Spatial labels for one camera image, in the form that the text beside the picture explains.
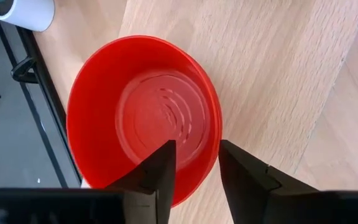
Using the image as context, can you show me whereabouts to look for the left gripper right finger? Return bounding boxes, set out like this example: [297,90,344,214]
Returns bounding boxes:
[219,139,318,224]

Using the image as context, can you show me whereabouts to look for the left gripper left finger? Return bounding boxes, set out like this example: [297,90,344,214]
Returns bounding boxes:
[106,139,177,224]

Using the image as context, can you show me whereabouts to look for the red plastic bowl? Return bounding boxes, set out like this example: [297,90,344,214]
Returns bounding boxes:
[66,34,224,208]

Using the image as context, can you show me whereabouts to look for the green plant in white pot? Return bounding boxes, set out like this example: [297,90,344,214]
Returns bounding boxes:
[0,0,56,33]

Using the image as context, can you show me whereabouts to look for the black aluminium table frame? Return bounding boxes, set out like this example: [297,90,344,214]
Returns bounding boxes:
[0,17,84,190]

